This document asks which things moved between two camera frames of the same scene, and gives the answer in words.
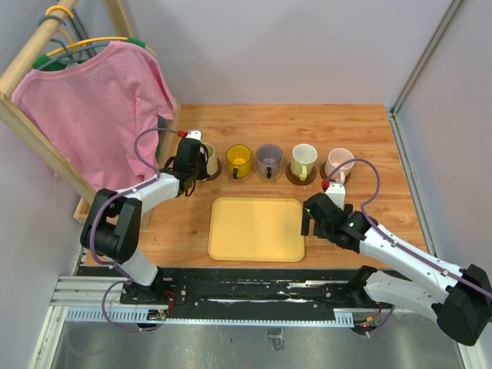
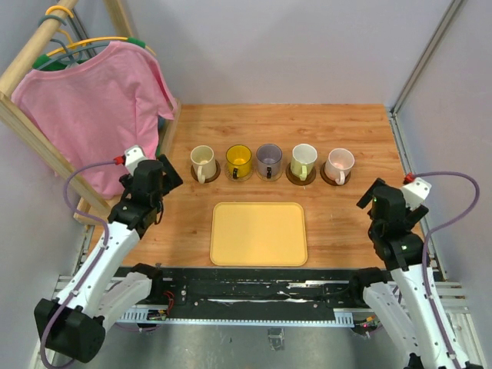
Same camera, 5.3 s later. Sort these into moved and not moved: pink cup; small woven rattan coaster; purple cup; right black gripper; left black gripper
Moved: left black gripper; right black gripper
Not moved: small woven rattan coaster; pink cup; purple cup
